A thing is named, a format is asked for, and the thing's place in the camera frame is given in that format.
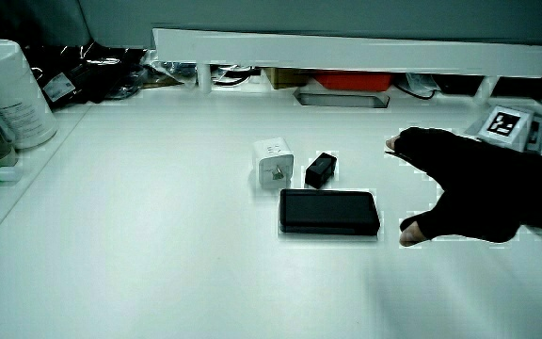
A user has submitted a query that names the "black battery pack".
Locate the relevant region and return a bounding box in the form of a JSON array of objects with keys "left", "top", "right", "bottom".
[{"left": 278, "top": 188, "right": 382, "bottom": 237}]

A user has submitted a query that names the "small black block adapter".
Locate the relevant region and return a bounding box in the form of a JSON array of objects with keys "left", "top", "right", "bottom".
[{"left": 304, "top": 152, "right": 339, "bottom": 190}]

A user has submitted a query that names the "black and white cable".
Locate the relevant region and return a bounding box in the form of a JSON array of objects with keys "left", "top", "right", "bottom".
[{"left": 211, "top": 65, "right": 255, "bottom": 89}]

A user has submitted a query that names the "black plastic bag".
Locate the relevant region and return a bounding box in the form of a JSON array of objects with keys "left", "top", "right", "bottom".
[{"left": 24, "top": 41, "right": 149, "bottom": 112}]

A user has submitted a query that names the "brown cardboard box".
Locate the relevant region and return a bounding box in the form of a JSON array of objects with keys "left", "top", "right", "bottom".
[{"left": 264, "top": 67, "right": 310, "bottom": 90}]

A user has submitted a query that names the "white cylindrical canister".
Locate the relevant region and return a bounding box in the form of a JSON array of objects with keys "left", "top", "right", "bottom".
[{"left": 0, "top": 39, "right": 60, "bottom": 151}]

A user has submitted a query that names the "white cube plug adapter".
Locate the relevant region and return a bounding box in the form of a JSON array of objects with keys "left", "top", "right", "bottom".
[{"left": 252, "top": 137, "right": 295, "bottom": 190}]

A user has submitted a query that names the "person's right hand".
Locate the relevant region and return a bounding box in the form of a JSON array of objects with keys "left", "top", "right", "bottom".
[{"left": 385, "top": 105, "right": 542, "bottom": 248}]

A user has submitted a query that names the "clear plastic bag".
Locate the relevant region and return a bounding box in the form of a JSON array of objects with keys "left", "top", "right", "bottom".
[
  {"left": 141, "top": 49, "right": 198, "bottom": 89},
  {"left": 405, "top": 73, "right": 442, "bottom": 95}
]

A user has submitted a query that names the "white monitor riser shelf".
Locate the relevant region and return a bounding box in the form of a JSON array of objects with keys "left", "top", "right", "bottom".
[{"left": 151, "top": 27, "right": 542, "bottom": 105}]

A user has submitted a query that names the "orange box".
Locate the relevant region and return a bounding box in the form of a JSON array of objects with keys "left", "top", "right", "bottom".
[{"left": 312, "top": 71, "right": 393, "bottom": 93}]

